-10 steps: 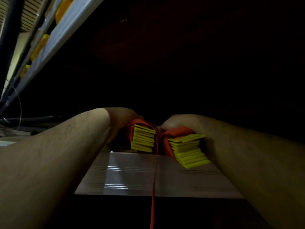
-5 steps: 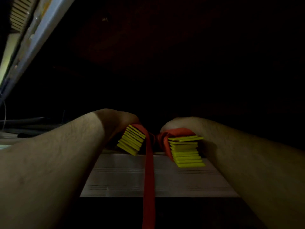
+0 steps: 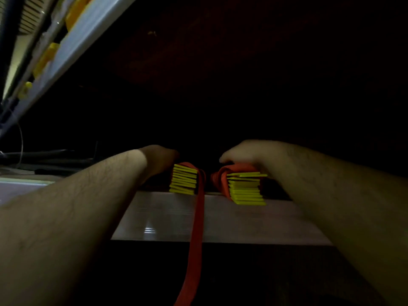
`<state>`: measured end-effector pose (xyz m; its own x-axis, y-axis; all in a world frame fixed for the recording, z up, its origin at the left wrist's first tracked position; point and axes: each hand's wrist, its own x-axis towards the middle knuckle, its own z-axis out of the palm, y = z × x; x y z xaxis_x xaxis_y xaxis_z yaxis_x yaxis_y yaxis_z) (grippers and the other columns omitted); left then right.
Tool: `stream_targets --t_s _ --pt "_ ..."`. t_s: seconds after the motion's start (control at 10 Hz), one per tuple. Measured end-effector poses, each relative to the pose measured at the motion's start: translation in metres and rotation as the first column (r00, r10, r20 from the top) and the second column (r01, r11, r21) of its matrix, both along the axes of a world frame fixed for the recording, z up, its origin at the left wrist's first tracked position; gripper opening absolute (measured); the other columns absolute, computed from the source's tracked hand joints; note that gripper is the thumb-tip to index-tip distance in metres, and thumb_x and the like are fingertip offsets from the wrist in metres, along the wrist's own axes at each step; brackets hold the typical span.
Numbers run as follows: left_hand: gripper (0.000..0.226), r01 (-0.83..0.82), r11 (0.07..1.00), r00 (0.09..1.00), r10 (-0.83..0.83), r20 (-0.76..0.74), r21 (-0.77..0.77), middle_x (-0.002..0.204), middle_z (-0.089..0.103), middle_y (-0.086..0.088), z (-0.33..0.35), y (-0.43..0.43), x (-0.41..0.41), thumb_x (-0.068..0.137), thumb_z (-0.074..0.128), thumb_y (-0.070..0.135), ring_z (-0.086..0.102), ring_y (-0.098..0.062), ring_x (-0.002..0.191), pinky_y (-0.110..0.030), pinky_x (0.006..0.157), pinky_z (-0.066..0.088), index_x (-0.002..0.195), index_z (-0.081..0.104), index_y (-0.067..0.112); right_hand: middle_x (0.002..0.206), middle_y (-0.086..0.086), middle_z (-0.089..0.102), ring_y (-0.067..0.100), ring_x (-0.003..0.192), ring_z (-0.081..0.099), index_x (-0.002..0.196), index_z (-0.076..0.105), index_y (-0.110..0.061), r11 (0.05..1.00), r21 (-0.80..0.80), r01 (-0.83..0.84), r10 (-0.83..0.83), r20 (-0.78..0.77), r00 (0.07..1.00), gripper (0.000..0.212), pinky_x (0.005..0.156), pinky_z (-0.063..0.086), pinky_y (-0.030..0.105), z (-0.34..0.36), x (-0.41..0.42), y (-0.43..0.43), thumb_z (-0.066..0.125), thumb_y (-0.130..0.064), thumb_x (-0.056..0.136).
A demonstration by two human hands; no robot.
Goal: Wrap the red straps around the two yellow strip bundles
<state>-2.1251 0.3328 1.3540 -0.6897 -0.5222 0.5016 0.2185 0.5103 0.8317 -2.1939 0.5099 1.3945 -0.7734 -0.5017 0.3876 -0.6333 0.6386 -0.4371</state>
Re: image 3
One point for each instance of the white glossy panel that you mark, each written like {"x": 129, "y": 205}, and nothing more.
{"x": 255, "y": 223}

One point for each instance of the person's right forearm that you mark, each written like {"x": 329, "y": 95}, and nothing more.
{"x": 350, "y": 213}

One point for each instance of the person's left forearm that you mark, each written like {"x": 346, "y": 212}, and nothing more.
{"x": 63, "y": 226}

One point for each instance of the person's right hand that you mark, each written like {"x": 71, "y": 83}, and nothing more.
{"x": 255, "y": 152}

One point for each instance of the rows of yellow folded seats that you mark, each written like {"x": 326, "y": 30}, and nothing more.
{"x": 75, "y": 9}

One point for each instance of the person's left hand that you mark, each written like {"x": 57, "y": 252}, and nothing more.
{"x": 159, "y": 159}

